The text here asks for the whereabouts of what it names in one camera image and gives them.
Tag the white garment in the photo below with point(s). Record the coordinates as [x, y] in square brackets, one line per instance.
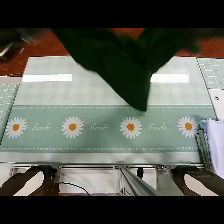
[215, 143]

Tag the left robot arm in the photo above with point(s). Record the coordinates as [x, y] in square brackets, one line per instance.
[26, 181]

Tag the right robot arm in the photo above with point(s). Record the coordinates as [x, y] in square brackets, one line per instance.
[198, 181]

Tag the silver frame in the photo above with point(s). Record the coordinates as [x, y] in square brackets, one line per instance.
[133, 181]

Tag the dark green garment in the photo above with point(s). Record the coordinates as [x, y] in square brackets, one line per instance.
[123, 63]

